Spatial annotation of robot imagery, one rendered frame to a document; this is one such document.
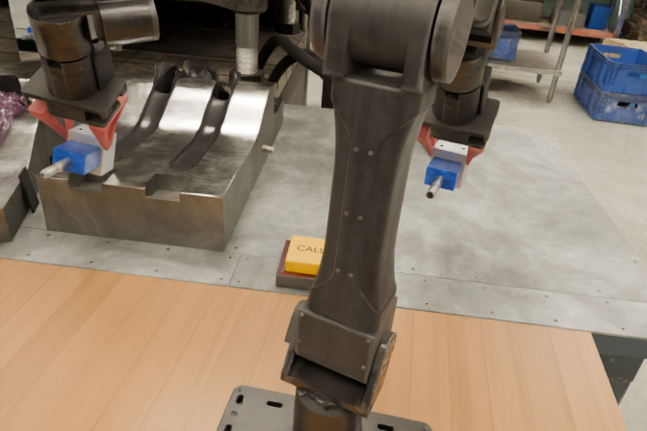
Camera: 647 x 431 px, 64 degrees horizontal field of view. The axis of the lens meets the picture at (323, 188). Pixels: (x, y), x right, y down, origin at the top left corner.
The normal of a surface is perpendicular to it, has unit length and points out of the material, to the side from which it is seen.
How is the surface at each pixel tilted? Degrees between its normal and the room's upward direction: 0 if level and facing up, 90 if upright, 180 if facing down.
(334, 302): 87
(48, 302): 0
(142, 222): 90
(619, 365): 90
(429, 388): 0
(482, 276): 0
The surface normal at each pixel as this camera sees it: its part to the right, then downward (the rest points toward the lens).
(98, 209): -0.10, 0.47
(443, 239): 0.07, -0.87
